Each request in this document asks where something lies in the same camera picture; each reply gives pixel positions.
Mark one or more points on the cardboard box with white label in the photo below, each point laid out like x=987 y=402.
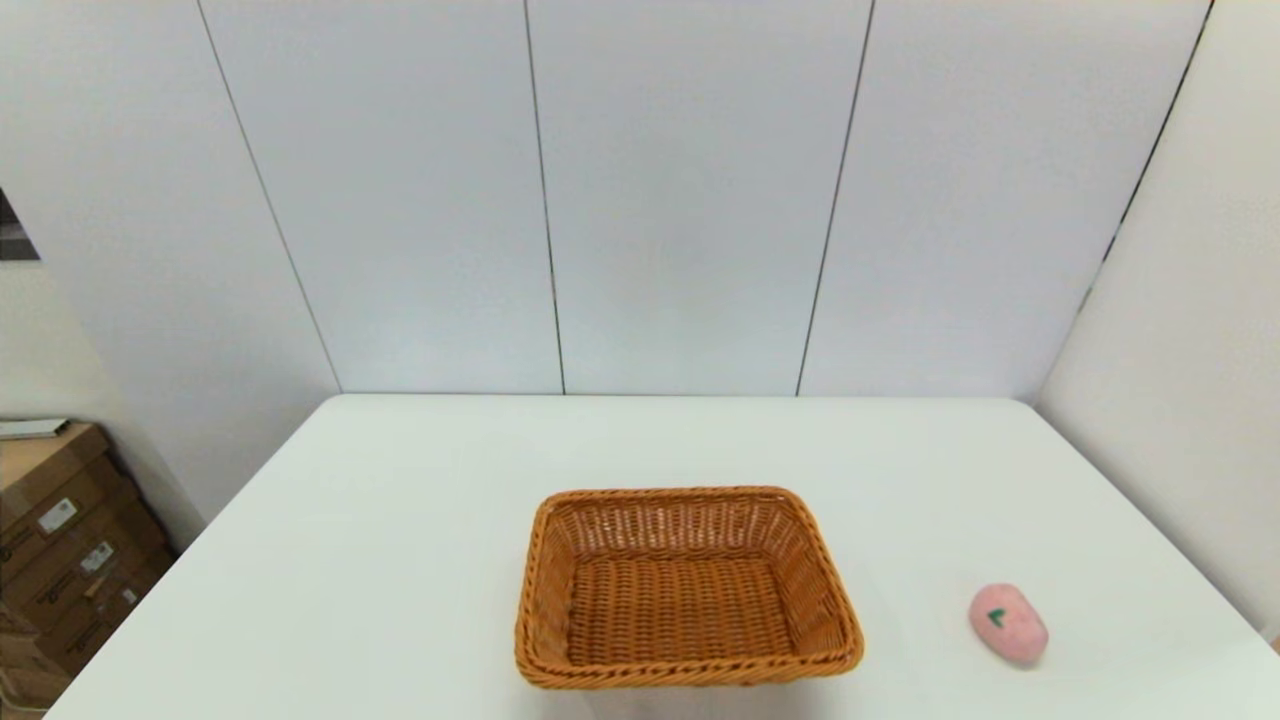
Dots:
x=100 y=620
x=80 y=570
x=45 y=470

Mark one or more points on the pink plush peach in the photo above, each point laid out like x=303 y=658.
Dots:
x=1010 y=628

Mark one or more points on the orange woven wicker basket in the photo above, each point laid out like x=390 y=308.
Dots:
x=680 y=610

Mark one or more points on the flat white board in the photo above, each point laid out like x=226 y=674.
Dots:
x=30 y=428

